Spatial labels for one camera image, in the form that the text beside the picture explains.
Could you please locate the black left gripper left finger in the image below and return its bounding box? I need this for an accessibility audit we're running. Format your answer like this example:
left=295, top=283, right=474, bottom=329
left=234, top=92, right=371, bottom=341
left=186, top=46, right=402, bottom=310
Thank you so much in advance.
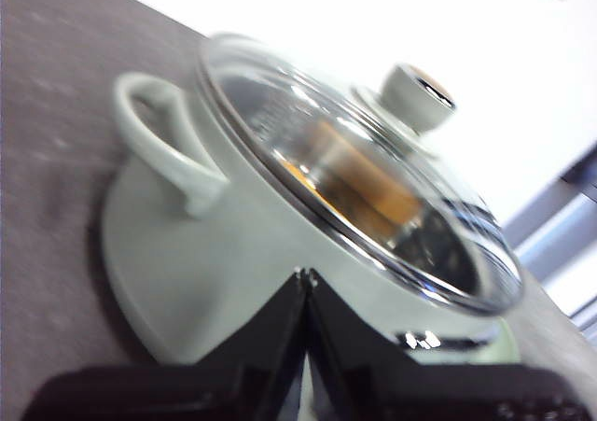
left=21, top=267, right=308, bottom=421

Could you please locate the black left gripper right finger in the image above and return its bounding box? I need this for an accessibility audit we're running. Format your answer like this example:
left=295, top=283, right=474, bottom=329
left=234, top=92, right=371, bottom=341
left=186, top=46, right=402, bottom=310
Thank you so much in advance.
left=305, top=270, right=594, bottom=421

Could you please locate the yellow corn cob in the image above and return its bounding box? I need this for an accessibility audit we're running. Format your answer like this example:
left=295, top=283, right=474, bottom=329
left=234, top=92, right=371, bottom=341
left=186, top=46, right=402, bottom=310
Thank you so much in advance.
left=279, top=117, right=421, bottom=235

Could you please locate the glass lid with green knob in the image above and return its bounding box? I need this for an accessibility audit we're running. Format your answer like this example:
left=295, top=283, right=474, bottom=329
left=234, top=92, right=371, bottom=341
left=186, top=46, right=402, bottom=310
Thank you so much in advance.
left=195, top=33, right=526, bottom=317

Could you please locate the pale green electric steamer pot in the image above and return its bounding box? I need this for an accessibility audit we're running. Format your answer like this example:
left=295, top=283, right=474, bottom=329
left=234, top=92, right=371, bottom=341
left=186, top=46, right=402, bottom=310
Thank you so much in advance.
left=100, top=31, right=528, bottom=369

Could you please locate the grey background furniture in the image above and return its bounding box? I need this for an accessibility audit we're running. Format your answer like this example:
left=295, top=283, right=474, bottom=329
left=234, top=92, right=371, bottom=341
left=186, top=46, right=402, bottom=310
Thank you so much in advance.
left=501, top=140, right=597, bottom=333

